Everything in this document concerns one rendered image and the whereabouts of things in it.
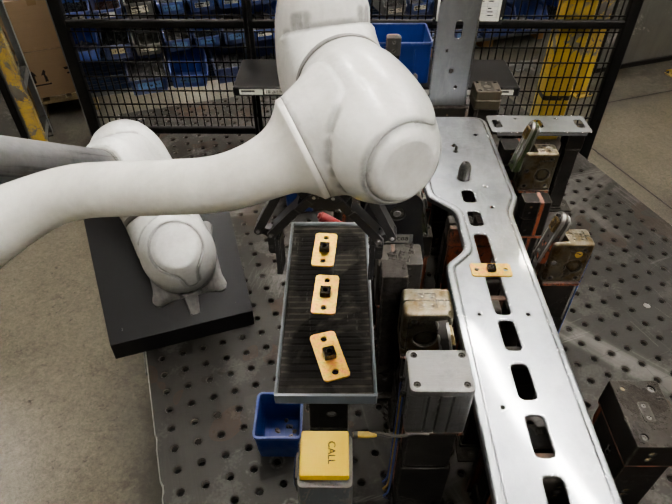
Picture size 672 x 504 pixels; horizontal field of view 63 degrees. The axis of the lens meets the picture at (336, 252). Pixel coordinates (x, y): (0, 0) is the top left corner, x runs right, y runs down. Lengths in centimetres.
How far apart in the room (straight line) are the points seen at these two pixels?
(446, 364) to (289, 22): 54
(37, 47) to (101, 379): 235
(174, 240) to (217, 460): 47
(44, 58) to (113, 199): 351
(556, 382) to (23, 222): 83
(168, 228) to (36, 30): 297
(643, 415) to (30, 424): 198
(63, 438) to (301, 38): 190
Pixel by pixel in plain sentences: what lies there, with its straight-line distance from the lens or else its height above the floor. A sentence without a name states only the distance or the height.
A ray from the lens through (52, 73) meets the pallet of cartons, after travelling 412.
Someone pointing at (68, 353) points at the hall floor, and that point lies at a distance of 251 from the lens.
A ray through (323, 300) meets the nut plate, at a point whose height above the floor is 116.
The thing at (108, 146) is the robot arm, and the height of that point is 122.
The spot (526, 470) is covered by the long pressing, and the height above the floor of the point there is 100.
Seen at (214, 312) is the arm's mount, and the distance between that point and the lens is 141.
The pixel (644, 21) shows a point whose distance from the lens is 457.
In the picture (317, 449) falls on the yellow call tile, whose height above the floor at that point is 116.
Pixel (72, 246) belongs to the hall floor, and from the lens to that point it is 301.
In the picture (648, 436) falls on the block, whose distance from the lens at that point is 100.
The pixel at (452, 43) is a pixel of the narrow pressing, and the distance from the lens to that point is 170.
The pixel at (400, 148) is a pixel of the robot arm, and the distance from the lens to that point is 44.
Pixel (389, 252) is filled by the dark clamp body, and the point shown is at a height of 107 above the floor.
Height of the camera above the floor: 179
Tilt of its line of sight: 42 degrees down
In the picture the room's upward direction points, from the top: straight up
